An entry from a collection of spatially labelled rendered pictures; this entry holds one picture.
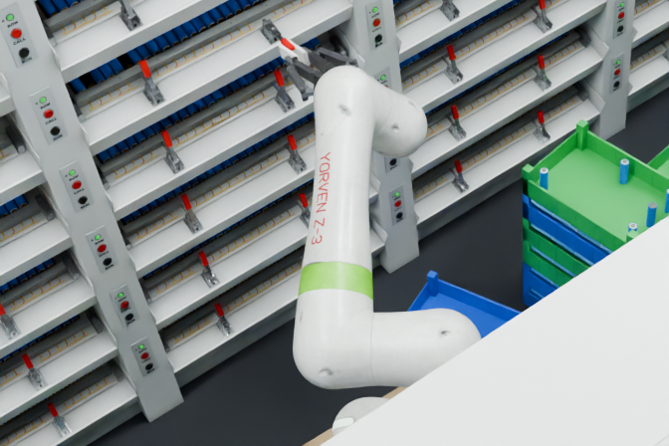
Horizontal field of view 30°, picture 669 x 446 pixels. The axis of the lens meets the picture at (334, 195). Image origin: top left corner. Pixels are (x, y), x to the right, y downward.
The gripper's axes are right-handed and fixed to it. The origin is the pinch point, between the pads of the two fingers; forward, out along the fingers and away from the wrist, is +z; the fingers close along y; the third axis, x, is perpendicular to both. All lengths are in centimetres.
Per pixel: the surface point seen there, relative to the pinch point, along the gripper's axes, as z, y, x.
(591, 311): -139, -41, 60
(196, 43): 11.3, -14.3, 5.6
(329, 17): 6.2, 12.1, -0.2
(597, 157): -16, 57, -52
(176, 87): 8.1, -22.0, 0.9
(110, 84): 12.0, -33.0, 6.0
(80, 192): 7.5, -47.3, -9.4
